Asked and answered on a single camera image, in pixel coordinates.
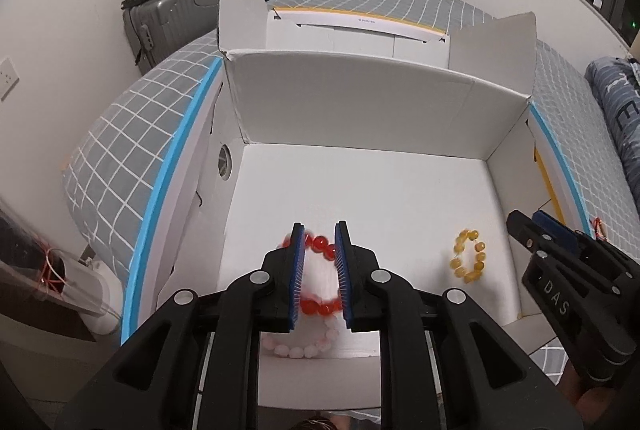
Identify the folded blue grey duvet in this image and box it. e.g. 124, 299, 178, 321
585, 57, 640, 206

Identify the yellow amber bead bracelet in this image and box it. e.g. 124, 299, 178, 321
448, 227, 487, 285

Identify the red large bead bracelet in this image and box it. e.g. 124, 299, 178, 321
282, 232, 346, 319

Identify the right hand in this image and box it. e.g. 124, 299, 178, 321
576, 376, 639, 430

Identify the white device on floor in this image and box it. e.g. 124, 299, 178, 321
48, 248, 124, 336

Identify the white wall socket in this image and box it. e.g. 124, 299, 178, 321
0, 57, 20, 101

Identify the grey suitcase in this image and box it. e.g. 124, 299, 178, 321
122, 0, 219, 75

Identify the blue yellow cardboard box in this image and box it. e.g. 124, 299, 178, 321
119, 0, 594, 411

